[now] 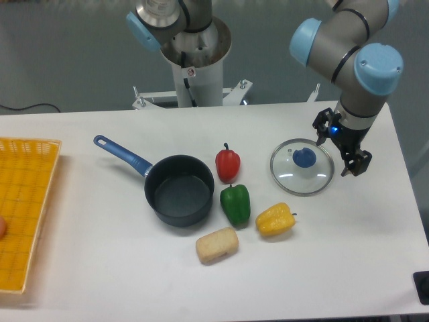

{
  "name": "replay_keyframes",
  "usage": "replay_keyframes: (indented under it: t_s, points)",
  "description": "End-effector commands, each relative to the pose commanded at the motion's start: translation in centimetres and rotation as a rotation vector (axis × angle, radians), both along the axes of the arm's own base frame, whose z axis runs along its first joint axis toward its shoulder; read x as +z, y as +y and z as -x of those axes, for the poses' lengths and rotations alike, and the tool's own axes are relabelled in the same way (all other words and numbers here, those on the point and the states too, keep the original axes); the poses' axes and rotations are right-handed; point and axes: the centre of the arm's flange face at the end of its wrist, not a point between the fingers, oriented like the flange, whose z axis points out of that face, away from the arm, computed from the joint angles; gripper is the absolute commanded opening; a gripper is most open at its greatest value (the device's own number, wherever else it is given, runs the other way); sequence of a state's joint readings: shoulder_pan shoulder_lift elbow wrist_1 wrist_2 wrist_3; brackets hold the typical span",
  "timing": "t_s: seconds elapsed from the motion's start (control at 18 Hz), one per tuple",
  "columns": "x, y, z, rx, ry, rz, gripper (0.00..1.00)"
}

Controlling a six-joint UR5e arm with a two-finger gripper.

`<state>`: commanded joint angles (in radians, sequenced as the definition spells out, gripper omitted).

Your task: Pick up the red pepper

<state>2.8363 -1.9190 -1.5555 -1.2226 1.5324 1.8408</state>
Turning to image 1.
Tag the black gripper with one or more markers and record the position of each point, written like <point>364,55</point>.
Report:
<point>346,131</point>

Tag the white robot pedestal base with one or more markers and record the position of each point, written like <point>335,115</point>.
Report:
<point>197,64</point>

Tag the orange object at basket edge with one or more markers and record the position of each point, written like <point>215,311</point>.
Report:
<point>3,226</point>

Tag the green bell pepper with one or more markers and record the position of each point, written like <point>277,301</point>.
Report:
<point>235,202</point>

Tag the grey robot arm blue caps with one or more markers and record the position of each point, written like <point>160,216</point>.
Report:
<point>366,73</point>

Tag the yellow bell pepper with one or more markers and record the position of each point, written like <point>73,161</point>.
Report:
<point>276,220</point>

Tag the red bell pepper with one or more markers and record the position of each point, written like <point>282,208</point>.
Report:
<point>228,164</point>

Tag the dark saucepan blue handle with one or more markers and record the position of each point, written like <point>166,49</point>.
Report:
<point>178,188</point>

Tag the black table corner device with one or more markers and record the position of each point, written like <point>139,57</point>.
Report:
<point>421,279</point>

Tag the glass lid blue knob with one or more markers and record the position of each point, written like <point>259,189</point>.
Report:
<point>301,167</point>

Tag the beige bread loaf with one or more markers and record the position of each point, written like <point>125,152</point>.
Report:
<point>216,244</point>

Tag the yellow woven basket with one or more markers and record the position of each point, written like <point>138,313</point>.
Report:
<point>27,169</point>

